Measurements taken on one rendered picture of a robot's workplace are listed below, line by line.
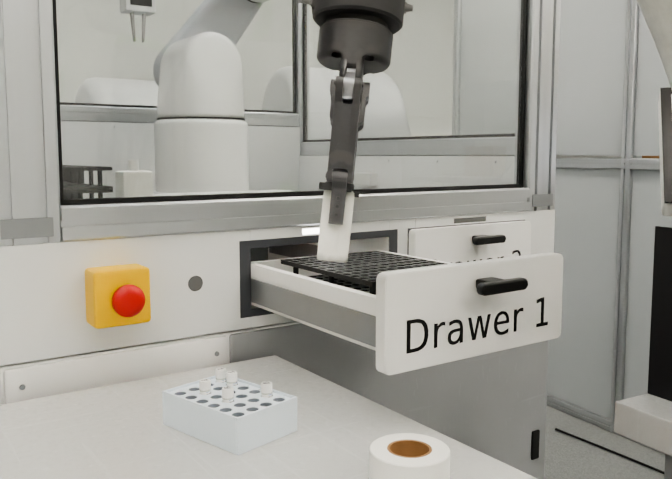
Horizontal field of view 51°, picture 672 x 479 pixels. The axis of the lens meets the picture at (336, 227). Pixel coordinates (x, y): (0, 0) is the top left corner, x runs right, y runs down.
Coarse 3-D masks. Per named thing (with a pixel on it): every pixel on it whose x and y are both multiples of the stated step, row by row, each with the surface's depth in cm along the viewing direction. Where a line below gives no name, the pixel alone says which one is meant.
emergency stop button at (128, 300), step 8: (120, 288) 86; (128, 288) 86; (136, 288) 87; (112, 296) 86; (120, 296) 86; (128, 296) 86; (136, 296) 87; (144, 296) 88; (112, 304) 86; (120, 304) 86; (128, 304) 86; (136, 304) 87; (144, 304) 88; (120, 312) 86; (128, 312) 86; (136, 312) 87
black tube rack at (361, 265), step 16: (352, 256) 107; (368, 256) 108; (384, 256) 107; (400, 256) 107; (320, 272) 95; (336, 272) 94; (352, 272) 93; (368, 272) 93; (352, 288) 97; (368, 288) 97
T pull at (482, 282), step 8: (480, 280) 81; (488, 280) 81; (496, 280) 81; (504, 280) 80; (512, 280) 80; (520, 280) 81; (480, 288) 78; (488, 288) 78; (496, 288) 79; (504, 288) 80; (512, 288) 80; (520, 288) 81
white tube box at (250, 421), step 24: (192, 384) 80; (216, 384) 80; (240, 384) 80; (168, 408) 77; (192, 408) 74; (216, 408) 73; (240, 408) 73; (264, 408) 72; (288, 408) 74; (192, 432) 74; (216, 432) 71; (240, 432) 69; (264, 432) 72; (288, 432) 75
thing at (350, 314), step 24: (264, 264) 106; (264, 288) 100; (288, 288) 95; (312, 288) 90; (336, 288) 86; (288, 312) 95; (312, 312) 90; (336, 312) 86; (360, 312) 81; (360, 336) 82
